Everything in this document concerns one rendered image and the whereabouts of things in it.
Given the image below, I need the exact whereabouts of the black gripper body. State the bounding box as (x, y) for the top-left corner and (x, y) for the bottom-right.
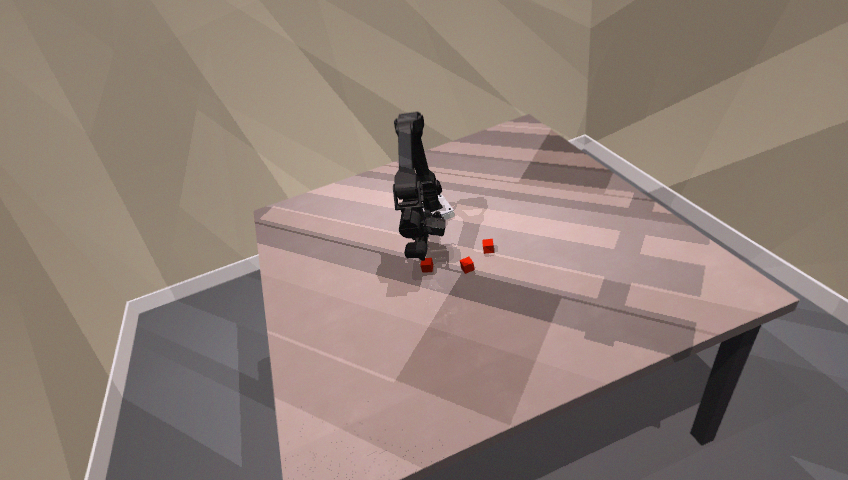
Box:
(404, 211), (433, 258)

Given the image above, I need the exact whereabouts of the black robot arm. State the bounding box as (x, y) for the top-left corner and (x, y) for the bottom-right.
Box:
(393, 112), (446, 239)

